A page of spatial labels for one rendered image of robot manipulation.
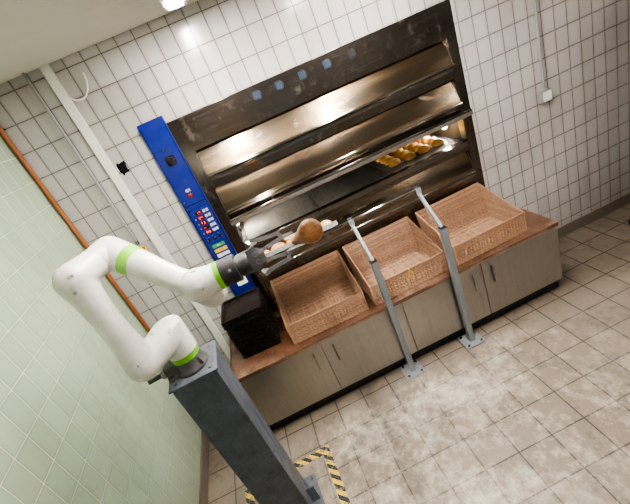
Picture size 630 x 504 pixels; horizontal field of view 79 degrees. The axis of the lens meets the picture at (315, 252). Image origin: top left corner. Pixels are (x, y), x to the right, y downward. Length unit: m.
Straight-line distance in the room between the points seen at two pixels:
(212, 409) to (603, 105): 3.52
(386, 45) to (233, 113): 1.07
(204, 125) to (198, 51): 0.41
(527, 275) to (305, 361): 1.68
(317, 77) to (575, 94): 2.01
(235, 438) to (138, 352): 0.66
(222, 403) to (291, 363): 0.89
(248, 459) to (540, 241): 2.30
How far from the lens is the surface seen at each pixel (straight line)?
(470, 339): 3.03
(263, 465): 2.15
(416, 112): 2.92
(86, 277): 1.49
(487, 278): 2.91
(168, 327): 1.67
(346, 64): 2.72
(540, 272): 3.19
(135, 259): 1.49
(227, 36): 2.60
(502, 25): 3.25
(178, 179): 2.61
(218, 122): 2.59
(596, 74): 3.82
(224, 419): 1.90
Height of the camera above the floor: 2.14
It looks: 26 degrees down
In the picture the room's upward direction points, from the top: 24 degrees counter-clockwise
